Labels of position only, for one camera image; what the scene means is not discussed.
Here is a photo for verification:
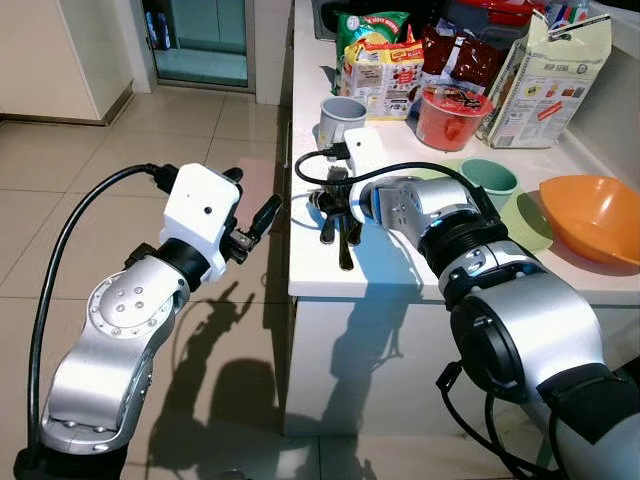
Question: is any light green plate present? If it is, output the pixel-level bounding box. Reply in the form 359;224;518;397
410;160;556;253

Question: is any red lidded container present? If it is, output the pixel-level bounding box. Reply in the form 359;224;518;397
445;0;549;41

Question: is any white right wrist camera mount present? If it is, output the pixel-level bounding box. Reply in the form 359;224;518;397
345;128;392;216

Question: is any glass door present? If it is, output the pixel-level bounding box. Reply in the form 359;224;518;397
140;0;251;91

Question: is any black right elbow cable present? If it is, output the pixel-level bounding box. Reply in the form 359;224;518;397
437;362;546;480

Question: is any green snack bag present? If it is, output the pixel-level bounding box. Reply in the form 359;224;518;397
335;11;411;61

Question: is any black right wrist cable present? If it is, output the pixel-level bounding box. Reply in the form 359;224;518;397
294;143;481;216

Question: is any large white printed bag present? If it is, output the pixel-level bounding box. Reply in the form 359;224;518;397
478;11;614;150

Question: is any red plastic bowl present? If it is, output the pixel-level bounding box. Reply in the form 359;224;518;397
414;85;494;152

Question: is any yellow noodle pack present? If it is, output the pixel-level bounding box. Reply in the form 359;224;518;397
340;40;426;121

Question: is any green cup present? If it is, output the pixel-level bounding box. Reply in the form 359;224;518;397
459;158;520;211

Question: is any white counter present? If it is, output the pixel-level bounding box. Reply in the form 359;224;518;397
285;0;640;441

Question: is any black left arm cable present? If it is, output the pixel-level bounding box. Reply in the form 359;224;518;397
27;163;179;461

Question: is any grey cup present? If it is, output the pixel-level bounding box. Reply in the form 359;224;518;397
318;96;370;153

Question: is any beige cabinet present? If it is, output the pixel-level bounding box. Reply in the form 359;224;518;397
0;0;136;127

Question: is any orange bowl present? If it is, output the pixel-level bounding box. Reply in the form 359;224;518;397
539;175;640;269

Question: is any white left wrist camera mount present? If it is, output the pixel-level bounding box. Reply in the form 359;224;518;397
160;165;242;284

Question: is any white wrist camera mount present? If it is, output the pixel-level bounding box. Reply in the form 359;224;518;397
160;165;242;284
345;128;392;216

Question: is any dark red snack bag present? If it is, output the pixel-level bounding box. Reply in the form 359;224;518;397
418;25;507;101

